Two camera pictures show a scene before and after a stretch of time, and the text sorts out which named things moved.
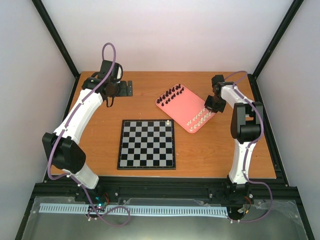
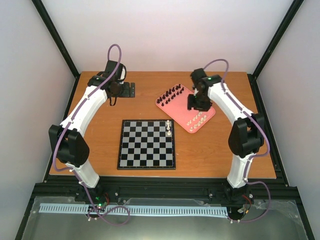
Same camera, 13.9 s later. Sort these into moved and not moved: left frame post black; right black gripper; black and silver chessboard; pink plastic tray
Moved: right black gripper
Not moved: black and silver chessboard; left frame post black; pink plastic tray
